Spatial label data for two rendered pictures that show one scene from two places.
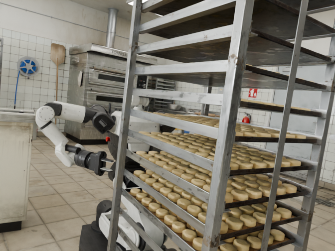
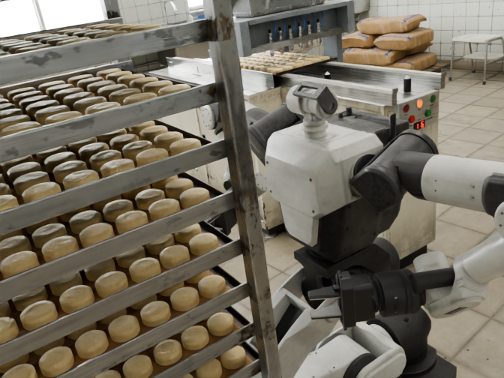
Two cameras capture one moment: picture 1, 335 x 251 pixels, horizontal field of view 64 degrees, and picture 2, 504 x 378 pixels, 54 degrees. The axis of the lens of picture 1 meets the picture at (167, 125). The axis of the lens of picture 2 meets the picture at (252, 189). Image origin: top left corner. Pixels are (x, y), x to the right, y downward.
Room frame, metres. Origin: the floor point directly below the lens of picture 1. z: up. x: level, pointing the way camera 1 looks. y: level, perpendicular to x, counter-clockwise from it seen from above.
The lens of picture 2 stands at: (1.47, -0.92, 1.39)
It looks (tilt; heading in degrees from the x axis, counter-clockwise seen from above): 24 degrees down; 93
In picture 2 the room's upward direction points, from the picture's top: 8 degrees counter-clockwise
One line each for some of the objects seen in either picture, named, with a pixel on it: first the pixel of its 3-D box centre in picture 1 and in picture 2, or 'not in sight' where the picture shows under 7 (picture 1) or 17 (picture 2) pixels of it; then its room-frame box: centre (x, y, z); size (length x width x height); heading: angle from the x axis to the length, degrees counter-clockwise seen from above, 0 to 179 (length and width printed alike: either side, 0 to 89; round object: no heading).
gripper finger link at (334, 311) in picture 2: not in sight; (325, 314); (1.54, -0.12, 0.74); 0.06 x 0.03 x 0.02; 3
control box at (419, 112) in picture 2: (32, 128); (415, 112); (2.09, 1.06, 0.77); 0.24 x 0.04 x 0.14; 33
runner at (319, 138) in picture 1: (245, 126); (53, 266); (1.15, -0.33, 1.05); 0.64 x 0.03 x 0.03; 33
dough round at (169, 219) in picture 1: (170, 219); not in sight; (0.94, -0.05, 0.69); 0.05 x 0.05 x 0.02
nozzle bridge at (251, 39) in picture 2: not in sight; (283, 44); (1.62, 1.79, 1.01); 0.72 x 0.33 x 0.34; 33
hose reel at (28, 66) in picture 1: (27, 83); not in sight; (5.46, 2.95, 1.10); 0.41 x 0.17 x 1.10; 130
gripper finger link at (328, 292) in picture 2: not in sight; (323, 292); (1.54, -0.12, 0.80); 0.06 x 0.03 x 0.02; 3
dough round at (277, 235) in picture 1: (276, 234); not in sight; (0.92, -0.44, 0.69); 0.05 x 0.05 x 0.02
